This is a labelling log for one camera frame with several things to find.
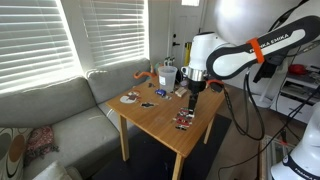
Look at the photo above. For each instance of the small dark sticker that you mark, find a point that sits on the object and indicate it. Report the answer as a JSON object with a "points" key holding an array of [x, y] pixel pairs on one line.
{"points": [[148, 104]]}

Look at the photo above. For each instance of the orange curved tool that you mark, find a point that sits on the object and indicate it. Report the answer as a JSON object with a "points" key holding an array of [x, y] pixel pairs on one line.
{"points": [[144, 74]]}

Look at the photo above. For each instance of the dark rug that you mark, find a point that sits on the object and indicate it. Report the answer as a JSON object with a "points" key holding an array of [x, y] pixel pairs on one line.
{"points": [[150, 163]]}

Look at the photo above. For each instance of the white floor stand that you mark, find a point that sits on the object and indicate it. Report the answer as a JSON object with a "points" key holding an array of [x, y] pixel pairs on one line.
{"points": [[260, 101]]}

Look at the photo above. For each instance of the aluminium frame base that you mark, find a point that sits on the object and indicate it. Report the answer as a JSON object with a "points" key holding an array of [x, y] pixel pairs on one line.
{"points": [[266, 156]]}

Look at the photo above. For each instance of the white window blind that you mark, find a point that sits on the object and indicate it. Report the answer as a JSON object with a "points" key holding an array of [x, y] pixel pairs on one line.
{"points": [[33, 43], [116, 30]]}

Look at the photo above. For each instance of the red object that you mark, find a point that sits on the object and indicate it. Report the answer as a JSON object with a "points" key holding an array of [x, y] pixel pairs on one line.
{"points": [[297, 69]]}

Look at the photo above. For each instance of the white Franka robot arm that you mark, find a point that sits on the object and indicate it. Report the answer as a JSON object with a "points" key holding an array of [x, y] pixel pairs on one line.
{"points": [[230, 56]]}

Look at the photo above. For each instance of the red paisley cushion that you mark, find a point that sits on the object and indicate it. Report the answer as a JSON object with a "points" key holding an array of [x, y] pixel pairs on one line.
{"points": [[40, 141]]}

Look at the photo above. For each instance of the plain white cushion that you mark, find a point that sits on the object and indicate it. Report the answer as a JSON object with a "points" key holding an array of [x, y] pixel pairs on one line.
{"points": [[53, 171]]}

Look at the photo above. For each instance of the white plastic bucket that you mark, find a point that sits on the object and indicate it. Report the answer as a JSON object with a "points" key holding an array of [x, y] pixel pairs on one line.
{"points": [[167, 80]]}

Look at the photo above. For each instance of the grey fabric sofa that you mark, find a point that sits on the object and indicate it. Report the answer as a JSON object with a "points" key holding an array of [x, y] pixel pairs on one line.
{"points": [[66, 110]]}

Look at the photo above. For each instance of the plain wooden block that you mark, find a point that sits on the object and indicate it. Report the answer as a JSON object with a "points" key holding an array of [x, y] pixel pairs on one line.
{"points": [[183, 90], [178, 93]]}

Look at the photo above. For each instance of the white cushion with circles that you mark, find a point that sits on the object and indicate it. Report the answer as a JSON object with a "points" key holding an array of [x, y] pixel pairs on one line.
{"points": [[11, 153]]}

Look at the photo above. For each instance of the black hanging cloth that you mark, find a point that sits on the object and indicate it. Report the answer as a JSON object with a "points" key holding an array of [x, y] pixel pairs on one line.
{"points": [[266, 72]]}

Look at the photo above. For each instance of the white door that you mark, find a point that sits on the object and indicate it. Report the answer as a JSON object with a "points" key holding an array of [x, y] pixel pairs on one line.
{"points": [[183, 23]]}

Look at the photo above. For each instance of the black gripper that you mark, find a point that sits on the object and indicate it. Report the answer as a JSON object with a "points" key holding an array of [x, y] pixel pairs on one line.
{"points": [[197, 86]]}

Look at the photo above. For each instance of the blue toy car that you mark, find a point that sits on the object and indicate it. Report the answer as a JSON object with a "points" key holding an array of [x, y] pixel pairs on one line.
{"points": [[160, 92]]}

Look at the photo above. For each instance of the white shelf unit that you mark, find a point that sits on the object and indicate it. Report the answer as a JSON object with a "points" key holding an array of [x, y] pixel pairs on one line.
{"points": [[296, 100]]}

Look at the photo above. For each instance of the light wooden table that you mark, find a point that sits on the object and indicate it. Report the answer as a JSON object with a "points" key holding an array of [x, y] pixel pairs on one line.
{"points": [[156, 120]]}

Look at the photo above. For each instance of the yellow black post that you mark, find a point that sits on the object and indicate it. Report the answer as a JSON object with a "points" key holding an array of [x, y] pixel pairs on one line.
{"points": [[187, 53]]}

